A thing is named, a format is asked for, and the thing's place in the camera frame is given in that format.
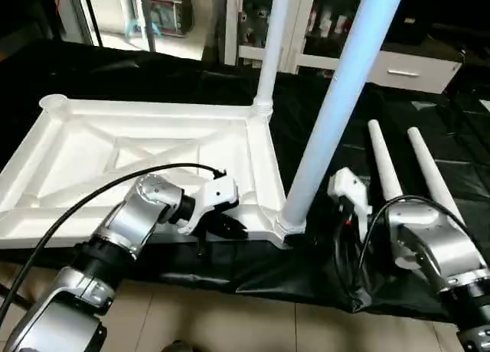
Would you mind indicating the white plastic table leg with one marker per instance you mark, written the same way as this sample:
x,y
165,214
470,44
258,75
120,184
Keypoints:
x,y
272,46
384,164
432,176
337,99

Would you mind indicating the white plastic table top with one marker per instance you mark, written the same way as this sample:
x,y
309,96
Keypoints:
x,y
99,153

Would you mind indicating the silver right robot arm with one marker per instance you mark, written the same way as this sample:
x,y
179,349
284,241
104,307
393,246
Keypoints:
x,y
436,245

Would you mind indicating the black work mat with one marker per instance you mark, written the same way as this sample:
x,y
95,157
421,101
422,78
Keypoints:
x,y
253,268

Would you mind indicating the white drawer unit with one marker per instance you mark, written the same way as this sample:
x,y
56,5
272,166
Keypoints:
x,y
413,69

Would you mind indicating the white glass-door cabinet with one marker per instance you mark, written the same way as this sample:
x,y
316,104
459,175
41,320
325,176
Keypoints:
x,y
306,30

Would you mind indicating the blue grey floor appliance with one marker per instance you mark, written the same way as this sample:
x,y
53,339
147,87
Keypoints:
x,y
164,11

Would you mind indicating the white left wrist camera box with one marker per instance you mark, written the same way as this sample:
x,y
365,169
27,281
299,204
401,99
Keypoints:
x,y
207,199

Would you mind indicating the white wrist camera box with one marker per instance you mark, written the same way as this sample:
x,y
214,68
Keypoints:
x,y
351,191
207,199

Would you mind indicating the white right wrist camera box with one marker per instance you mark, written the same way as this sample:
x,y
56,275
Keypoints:
x,y
351,191

